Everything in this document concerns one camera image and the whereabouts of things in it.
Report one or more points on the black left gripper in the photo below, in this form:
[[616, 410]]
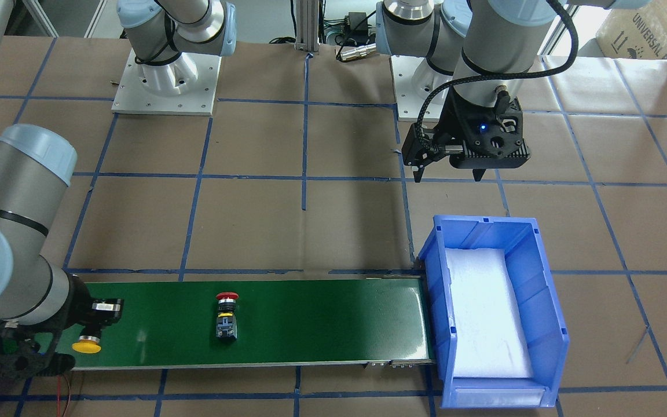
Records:
[[454, 126]]

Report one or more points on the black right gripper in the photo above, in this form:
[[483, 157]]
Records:
[[81, 303]]

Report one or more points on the yellow push button switch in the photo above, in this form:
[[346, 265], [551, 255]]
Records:
[[87, 344]]

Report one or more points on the red push button switch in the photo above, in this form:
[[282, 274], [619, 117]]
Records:
[[225, 321]]

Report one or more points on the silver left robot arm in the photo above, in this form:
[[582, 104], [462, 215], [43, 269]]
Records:
[[485, 49]]

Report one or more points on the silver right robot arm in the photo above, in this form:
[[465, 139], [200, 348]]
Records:
[[177, 47]]

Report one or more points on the green conveyor belt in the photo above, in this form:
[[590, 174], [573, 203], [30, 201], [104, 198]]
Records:
[[279, 322]]

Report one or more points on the white foam pad bin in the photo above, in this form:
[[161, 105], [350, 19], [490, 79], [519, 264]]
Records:
[[490, 341]]

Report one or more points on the blue plastic bin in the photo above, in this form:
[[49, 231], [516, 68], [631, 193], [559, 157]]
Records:
[[538, 303]]

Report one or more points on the cardboard box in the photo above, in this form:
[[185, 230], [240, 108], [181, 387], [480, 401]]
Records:
[[635, 33]]

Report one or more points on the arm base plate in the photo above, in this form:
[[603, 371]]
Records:
[[185, 87], [413, 81]]

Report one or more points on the aluminium frame post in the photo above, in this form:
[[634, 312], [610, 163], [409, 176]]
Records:
[[308, 16]]

